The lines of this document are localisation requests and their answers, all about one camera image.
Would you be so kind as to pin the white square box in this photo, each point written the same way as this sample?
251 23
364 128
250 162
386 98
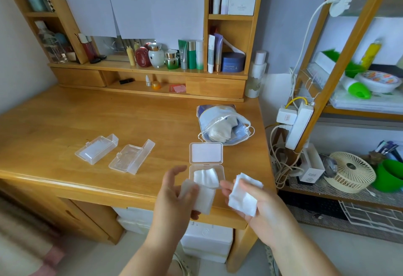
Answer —
242 1

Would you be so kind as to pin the person's right forearm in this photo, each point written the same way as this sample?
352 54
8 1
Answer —
302 257

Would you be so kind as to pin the mirror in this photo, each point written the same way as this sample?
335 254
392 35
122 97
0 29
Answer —
110 47

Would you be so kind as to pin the wooden desk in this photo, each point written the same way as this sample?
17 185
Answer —
63 121

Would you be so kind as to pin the clear zip bag of pads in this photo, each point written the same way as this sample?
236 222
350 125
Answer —
220 124

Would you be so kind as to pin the white power strip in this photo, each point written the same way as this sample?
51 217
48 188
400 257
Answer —
299 126

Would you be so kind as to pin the white foam box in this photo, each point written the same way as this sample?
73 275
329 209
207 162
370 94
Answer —
133 220
206 241

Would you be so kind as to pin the dark blue cream jar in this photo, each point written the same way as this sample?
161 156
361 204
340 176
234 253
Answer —
233 62

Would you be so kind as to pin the wooden storage rack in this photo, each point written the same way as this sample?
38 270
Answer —
341 49

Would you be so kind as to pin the large white lotion bottle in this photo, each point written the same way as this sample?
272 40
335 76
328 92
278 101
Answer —
255 77

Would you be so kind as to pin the open clear box pink lid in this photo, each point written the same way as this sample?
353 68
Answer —
206 153

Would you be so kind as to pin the beige desk fan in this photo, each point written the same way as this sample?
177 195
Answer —
354 172

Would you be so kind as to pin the white wall plug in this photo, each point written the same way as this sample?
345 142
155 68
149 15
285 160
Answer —
341 3

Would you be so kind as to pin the bunch of pens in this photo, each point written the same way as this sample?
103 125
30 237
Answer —
388 148

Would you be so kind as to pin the single white cotton pad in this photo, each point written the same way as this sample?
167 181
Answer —
206 200

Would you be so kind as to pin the purple cosmetic tube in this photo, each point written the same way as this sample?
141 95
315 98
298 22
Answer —
218 52

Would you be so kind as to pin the white green gradient bottle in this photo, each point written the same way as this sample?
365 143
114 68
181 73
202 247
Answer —
199 55

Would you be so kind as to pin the green bottle gold cap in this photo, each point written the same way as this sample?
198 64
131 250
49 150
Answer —
192 55

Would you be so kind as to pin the green plastic pot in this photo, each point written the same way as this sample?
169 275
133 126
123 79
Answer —
390 176

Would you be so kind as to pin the green cosmetic tube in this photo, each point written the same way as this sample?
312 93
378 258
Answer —
183 54

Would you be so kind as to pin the person's left forearm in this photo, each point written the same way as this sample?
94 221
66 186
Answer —
151 260

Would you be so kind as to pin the person's right hand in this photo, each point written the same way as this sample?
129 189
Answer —
269 213

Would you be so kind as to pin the white bottle green cap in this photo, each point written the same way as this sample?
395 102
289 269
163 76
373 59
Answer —
357 88

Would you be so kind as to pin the black lipstick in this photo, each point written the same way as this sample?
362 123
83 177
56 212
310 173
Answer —
126 81

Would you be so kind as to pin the wooden desk hutch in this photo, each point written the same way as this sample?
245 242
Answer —
217 87

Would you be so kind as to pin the small clear plastic box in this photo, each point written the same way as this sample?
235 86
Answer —
96 149
132 157

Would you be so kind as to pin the bunch of white cotton pads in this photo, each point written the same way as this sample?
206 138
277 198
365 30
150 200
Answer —
244 195

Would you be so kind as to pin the small white dropper bottle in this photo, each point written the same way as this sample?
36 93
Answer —
148 81

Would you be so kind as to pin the yellow small bottle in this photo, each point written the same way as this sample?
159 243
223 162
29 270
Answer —
131 57

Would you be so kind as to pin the clear glass bottle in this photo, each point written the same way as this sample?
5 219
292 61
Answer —
50 44

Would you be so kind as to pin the person's left hand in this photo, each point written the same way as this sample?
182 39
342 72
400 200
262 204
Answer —
170 209

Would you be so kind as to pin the crumpled white cotton pad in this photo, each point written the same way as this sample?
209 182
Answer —
206 176

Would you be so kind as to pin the green jar gold lid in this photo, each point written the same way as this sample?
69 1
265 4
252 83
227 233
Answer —
172 61

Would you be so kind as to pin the white cosmetic tube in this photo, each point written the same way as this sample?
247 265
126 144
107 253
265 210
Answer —
211 54

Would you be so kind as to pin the red pink packet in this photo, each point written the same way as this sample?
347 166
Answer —
178 88

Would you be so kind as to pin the person's left thumb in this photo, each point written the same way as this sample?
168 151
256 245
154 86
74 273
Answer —
175 173

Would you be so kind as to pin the white plug adapter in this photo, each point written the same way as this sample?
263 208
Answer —
286 117

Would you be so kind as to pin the white jar silver cap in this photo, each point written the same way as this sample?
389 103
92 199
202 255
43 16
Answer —
156 57

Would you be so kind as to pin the small white device box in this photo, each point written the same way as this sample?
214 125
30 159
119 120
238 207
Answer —
311 167

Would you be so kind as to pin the person's right fingers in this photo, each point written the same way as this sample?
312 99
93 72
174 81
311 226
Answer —
226 186

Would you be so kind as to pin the white paper sheet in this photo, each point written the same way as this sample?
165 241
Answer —
132 5
179 5
85 2

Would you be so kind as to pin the stack of clear plastic folders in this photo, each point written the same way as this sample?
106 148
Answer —
368 102

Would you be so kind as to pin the printed paper bowl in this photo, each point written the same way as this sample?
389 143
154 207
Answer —
379 81

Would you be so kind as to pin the green brush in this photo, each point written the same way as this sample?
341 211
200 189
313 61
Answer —
346 63

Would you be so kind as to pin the small orange jar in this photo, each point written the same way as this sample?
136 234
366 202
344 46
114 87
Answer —
156 85

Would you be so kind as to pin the dark red bottle white cap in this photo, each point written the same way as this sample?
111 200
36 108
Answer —
89 49

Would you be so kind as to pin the red egg-shaped jar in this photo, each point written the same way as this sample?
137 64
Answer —
143 57

